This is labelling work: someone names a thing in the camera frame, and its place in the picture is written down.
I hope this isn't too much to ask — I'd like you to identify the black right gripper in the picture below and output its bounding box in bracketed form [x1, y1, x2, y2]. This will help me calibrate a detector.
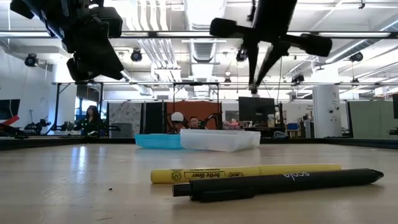
[210, 15, 333, 95]

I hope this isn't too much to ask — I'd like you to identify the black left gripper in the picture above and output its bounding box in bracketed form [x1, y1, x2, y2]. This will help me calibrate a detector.
[46, 0, 125, 82]

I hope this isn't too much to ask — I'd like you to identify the translucent white supply box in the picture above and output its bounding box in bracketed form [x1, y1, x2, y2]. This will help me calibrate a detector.
[180, 128, 262, 152]

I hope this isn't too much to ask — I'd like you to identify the blue plastic box lid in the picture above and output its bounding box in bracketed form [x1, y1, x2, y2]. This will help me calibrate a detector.
[134, 133, 183, 149]

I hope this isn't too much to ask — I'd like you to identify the yellow highlighter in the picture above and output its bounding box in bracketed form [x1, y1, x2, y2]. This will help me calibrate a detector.
[150, 163, 342, 184]

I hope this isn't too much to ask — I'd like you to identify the black clip pen white print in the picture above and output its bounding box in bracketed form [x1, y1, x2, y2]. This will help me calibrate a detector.
[172, 168, 385, 203]

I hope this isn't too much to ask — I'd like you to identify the person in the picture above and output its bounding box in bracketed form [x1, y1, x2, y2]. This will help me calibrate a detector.
[187, 116, 202, 130]
[77, 105, 105, 137]

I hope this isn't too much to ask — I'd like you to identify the grey speckled partition panel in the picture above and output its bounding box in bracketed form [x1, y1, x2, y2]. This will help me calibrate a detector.
[108, 101, 142, 138]

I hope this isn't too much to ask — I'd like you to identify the black overhead light beam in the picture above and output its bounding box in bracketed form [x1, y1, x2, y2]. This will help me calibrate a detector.
[0, 30, 398, 39]

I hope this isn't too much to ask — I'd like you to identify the grey bin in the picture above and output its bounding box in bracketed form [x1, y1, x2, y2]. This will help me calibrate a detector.
[111, 123, 134, 139]

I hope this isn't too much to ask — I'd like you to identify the white pillar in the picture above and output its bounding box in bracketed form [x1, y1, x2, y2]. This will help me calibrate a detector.
[312, 83, 343, 138]

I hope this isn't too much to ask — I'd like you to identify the black partition panel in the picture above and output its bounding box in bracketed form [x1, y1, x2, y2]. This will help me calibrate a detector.
[139, 101, 167, 138]

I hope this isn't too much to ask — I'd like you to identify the orange partition panel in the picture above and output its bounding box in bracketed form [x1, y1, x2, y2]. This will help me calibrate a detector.
[166, 101, 222, 134]

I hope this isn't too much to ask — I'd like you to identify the red angled bar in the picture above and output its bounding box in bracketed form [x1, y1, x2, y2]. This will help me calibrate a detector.
[0, 115, 20, 129]

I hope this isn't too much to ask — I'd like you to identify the white dome lamp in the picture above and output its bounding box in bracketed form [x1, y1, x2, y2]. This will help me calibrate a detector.
[170, 111, 185, 123]

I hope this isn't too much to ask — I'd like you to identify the green partition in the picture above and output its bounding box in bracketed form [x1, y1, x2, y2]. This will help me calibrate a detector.
[348, 100, 398, 139]

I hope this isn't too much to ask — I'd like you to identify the thin hanging cable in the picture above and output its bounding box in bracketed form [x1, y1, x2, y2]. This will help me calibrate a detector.
[277, 57, 282, 96]

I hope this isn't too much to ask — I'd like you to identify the black metal workcell frame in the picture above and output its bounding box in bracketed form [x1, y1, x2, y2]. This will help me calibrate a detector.
[52, 81, 105, 138]
[172, 82, 220, 131]

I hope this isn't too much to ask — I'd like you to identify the silver ventilation duct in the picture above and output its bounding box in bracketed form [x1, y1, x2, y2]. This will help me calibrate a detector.
[183, 0, 228, 100]

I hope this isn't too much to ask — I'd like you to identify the black table border rail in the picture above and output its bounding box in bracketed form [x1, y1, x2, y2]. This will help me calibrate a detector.
[0, 136, 398, 151]

